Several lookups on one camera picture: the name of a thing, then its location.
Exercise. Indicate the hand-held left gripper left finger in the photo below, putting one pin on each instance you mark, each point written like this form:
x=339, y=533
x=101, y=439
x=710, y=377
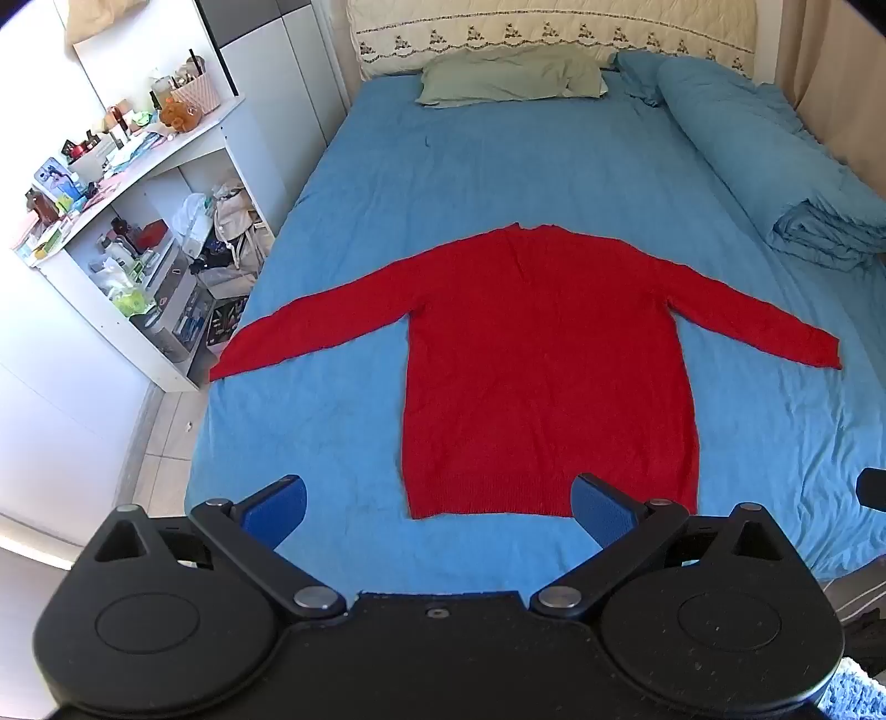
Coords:
x=277, y=509

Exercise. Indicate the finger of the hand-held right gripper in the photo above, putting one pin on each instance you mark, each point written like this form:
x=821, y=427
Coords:
x=873, y=488

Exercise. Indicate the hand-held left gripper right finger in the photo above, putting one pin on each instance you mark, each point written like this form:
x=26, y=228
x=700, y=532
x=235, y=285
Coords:
x=601, y=509

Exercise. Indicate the red sweater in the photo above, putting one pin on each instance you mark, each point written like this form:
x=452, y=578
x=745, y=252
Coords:
x=547, y=374

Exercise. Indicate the blue rug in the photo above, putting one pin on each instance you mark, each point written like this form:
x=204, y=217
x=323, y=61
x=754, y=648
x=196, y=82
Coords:
x=858, y=692

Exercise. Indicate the beige bag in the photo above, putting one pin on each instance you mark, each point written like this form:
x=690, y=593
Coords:
x=239, y=218

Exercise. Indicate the red box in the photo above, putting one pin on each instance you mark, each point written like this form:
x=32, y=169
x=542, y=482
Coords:
x=151, y=235

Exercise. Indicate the white plastic bag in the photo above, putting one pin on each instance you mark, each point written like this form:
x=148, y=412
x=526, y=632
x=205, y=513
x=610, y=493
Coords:
x=188, y=214

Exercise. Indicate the white shelf unit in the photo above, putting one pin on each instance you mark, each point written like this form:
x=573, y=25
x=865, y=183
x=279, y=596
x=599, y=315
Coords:
x=149, y=228

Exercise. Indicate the bed with blue sheet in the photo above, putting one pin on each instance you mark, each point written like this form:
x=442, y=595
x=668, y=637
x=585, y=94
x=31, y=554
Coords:
x=387, y=208

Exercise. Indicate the blue rolled duvet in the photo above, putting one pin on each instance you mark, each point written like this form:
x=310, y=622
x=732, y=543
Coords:
x=754, y=138

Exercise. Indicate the brown teddy bear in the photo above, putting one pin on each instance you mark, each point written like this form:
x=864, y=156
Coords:
x=180, y=114

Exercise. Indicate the beige curtain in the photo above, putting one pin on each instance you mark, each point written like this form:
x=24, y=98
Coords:
x=841, y=76

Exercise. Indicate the pink basket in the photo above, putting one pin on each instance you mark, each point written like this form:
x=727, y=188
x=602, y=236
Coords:
x=197, y=93

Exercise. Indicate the white wardrobe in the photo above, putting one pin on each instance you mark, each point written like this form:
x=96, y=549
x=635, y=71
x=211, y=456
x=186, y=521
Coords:
x=277, y=83

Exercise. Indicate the green pillow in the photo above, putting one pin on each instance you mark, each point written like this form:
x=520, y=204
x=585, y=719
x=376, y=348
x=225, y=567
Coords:
x=509, y=79

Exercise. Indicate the cream quilted headboard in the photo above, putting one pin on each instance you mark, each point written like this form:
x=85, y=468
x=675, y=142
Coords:
x=554, y=31

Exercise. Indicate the cream hanging cloth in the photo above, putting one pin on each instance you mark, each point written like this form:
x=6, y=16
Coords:
x=104, y=21

